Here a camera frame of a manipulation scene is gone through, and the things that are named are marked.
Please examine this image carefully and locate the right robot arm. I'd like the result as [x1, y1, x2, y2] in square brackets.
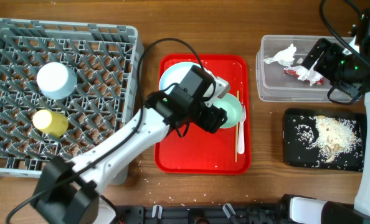
[282, 8, 370, 223]

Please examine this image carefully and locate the small light blue bowl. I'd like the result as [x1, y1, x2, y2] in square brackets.
[36, 62, 78, 100]

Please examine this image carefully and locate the food scraps and rice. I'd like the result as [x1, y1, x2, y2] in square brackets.
[295, 115, 362, 163]

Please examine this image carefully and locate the yellow cup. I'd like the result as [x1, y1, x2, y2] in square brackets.
[32, 110, 69, 137]

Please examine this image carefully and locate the red snack wrapper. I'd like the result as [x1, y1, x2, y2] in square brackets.
[284, 68, 324, 85]

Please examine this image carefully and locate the white plastic fork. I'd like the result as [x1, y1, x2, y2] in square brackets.
[237, 105, 247, 154]

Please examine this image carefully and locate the clear plastic bin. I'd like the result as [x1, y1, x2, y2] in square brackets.
[256, 35, 331, 102]

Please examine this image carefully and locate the black plastic tray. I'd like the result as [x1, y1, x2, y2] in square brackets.
[283, 108, 367, 172]

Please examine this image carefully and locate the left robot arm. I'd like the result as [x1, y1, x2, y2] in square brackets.
[31, 65, 230, 223]

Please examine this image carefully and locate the large light blue plate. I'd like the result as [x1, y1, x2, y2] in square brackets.
[158, 62, 219, 97]

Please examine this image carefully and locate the grey dishwasher rack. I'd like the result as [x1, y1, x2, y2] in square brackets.
[0, 18, 144, 178]

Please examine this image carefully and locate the green saucer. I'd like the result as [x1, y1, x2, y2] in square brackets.
[213, 93, 242, 129]

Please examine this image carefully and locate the wooden chopstick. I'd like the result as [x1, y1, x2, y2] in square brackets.
[235, 90, 240, 163]

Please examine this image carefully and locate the white tissue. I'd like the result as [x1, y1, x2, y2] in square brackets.
[263, 44, 296, 67]
[288, 58, 323, 86]

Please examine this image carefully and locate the red plastic tray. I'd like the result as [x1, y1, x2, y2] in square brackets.
[154, 54, 252, 175]

